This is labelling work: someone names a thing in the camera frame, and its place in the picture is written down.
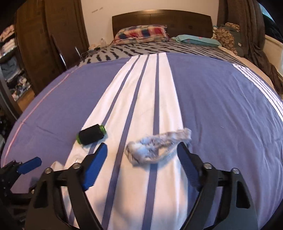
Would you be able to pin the blue white striped bed cover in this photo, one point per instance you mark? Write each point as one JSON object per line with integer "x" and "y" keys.
{"x": 227, "y": 113}

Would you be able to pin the plaid red blue pillow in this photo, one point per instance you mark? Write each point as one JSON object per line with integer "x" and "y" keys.
{"x": 141, "y": 34}

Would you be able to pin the dark wooden headboard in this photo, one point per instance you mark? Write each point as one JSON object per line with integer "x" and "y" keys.
{"x": 177, "y": 22}

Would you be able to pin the dark wooden wardrobe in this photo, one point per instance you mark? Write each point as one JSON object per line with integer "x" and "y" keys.
{"x": 35, "y": 22}

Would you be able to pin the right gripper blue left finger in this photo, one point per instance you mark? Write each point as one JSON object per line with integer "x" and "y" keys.
{"x": 80, "y": 177}

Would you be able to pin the white storage box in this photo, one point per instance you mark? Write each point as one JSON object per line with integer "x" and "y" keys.
{"x": 273, "y": 50}

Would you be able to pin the black thread spool green ends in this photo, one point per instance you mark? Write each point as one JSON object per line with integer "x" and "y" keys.
{"x": 91, "y": 134}

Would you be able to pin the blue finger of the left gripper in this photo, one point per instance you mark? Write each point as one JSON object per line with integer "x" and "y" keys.
{"x": 30, "y": 165}

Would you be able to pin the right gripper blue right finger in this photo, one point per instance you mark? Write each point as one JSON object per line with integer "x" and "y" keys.
{"x": 203, "y": 177}

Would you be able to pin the brown patterned cushion bag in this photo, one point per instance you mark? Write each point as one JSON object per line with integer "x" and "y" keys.
{"x": 228, "y": 35}

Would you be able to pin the teal flat pillow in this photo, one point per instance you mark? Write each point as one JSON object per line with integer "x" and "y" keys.
{"x": 196, "y": 40}

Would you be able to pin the dark chair by bed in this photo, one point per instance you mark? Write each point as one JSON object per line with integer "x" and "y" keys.
{"x": 66, "y": 50}

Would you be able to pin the brown curtain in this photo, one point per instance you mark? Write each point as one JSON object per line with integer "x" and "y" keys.
{"x": 247, "y": 14}

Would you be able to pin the black white patterned blanket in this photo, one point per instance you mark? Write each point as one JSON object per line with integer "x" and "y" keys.
{"x": 114, "y": 52}

